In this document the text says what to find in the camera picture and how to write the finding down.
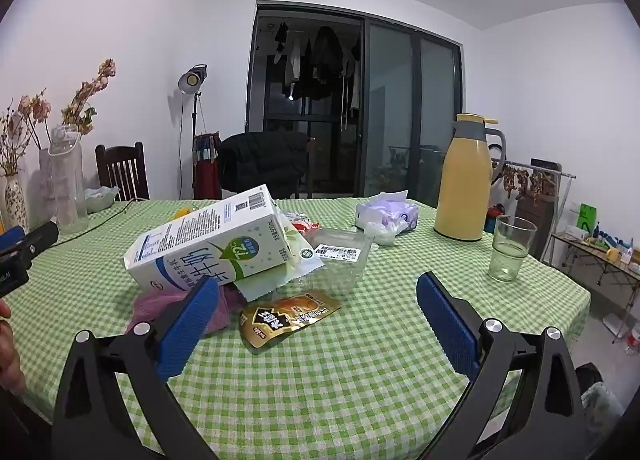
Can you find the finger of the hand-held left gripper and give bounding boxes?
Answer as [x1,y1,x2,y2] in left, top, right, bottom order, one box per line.
[0,226,26,255]
[17,221,60,268]

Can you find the red blue container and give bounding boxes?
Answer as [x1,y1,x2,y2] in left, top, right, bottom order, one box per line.
[487,204,506,236]

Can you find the translucent trash bag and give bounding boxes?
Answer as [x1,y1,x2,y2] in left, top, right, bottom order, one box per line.
[582,382,623,433]

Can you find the white stand base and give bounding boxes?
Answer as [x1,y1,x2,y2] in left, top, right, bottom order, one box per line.
[602,310,632,341]

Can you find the green checked tablecloth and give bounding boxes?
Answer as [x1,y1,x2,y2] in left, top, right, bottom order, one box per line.
[0,197,592,460]

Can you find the white blue milk carton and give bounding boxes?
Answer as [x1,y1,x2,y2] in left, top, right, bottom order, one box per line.
[123,184,293,293]

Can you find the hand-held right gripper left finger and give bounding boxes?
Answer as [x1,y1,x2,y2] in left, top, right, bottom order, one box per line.
[51,276,223,460]

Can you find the brown cabinet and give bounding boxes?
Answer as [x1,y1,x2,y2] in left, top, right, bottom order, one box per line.
[515,158,562,261]

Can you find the black padded jacket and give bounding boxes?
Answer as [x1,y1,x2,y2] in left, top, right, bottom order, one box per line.
[218,131,308,200]

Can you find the green box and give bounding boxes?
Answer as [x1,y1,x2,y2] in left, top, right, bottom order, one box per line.
[576,205,598,232]

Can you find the metal drying rack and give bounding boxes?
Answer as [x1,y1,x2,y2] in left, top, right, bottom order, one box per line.
[492,157,576,261]

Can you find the purple tissue pack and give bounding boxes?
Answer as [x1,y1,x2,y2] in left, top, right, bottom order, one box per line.
[356,191,420,232]

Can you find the black fabric bag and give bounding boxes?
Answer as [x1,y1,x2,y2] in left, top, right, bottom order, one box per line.
[575,363,605,393]

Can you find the purple knitted cloth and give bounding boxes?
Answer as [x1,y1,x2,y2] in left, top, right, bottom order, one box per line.
[125,282,241,338]

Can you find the row of hanging clothes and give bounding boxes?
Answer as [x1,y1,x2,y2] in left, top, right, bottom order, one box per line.
[272,22,361,131]

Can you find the gold snack packet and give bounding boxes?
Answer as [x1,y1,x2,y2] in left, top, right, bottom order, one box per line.
[239,290,342,349]

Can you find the studio lamp on stand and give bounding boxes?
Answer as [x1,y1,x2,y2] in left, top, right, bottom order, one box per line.
[177,64,210,201]

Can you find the pale green bowl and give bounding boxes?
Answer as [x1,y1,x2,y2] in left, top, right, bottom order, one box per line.
[84,185,121,214]

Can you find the row of hanging dried food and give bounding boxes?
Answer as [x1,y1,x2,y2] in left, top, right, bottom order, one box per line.
[502,165,557,201]

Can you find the clear plastic container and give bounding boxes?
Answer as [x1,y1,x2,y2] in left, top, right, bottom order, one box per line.
[300,227,373,297]

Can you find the folding table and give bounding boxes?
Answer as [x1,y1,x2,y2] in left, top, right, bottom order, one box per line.
[542,232,640,331]

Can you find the clear drinking glass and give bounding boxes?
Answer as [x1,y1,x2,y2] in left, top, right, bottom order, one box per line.
[487,215,538,283]

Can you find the white patterned vase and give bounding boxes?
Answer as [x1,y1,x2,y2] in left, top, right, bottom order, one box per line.
[4,175,29,237]

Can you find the white tissue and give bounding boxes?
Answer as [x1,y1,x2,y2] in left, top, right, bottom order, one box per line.
[365,221,402,247]

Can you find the red white snack packet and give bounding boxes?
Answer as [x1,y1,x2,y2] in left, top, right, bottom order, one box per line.
[280,210,321,233]

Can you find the clear glass vase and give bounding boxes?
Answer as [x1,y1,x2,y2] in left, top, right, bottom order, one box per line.
[39,147,63,221]

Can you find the sliding glass door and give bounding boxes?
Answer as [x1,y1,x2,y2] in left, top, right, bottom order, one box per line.
[246,1,463,206]

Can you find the clear plastic water bottle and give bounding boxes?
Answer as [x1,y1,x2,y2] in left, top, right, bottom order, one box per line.
[48,124,90,235]

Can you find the yellow thermos jug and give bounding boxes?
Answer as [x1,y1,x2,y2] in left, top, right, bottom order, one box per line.
[434,112,507,242]

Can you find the pink dried flowers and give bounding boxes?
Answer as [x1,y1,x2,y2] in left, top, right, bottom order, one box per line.
[61,58,117,137]

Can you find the dried flower branches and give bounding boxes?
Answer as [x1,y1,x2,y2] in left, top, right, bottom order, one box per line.
[0,87,52,177]

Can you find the black cable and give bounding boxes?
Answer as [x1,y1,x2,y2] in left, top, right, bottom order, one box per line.
[55,197,151,247]

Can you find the dark wooden chair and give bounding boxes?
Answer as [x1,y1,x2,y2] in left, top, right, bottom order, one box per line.
[95,141,151,202]

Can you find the pale green white wrapper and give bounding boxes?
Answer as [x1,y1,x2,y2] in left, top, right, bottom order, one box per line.
[235,230,326,302]

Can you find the person's left hand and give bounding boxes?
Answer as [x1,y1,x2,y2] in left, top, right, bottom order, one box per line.
[0,299,27,397]

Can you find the red hanging cloth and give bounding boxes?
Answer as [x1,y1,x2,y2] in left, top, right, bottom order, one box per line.
[192,132,222,200]

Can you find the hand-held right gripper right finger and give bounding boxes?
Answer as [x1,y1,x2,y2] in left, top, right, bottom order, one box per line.
[415,271,586,460]

